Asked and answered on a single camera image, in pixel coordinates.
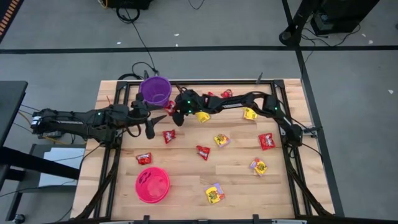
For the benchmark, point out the grey base plate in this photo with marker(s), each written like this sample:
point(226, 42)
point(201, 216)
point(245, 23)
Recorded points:
point(62, 168)

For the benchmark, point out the pink halloween bucket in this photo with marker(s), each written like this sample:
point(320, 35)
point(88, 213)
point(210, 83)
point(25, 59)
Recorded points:
point(152, 185)

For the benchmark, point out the black power brick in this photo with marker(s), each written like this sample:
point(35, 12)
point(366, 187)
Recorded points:
point(53, 134)

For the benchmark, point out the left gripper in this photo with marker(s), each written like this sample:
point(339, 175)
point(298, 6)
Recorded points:
point(136, 115)

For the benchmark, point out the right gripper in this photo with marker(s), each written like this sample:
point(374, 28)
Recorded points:
point(189, 104)

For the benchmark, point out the black equipment box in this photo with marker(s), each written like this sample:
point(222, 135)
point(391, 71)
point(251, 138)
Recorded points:
point(342, 15)

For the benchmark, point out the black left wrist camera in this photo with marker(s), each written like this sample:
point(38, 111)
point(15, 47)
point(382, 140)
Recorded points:
point(140, 99)

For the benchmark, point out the red Skittles candy pack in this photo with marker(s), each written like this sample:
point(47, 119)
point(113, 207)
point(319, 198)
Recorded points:
point(203, 152)
point(144, 158)
point(169, 136)
point(170, 108)
point(226, 93)
point(210, 93)
point(266, 141)

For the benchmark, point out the purple halloween bucket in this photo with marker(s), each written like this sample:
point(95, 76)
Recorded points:
point(155, 90)

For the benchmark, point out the black desk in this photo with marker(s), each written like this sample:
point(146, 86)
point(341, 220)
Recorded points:
point(11, 105)

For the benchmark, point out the black floor stand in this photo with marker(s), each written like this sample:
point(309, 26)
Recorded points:
point(293, 28)

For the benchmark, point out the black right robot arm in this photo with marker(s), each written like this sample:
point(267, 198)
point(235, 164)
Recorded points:
point(236, 102)

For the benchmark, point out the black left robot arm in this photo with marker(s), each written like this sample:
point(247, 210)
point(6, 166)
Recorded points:
point(77, 121)

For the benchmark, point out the yellow Sour Patch candy pack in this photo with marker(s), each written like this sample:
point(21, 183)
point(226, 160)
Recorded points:
point(222, 140)
point(214, 193)
point(250, 114)
point(258, 166)
point(202, 116)

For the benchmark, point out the orange striped floor mat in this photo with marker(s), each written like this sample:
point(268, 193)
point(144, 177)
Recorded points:
point(9, 17)

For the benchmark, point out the black aluminium table frame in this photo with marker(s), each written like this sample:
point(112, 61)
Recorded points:
point(217, 82)

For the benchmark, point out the black desk leg bar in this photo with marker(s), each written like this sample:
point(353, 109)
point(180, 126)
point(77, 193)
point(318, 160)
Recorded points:
point(37, 163)

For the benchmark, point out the black caster wheel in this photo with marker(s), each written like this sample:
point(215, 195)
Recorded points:
point(18, 218)

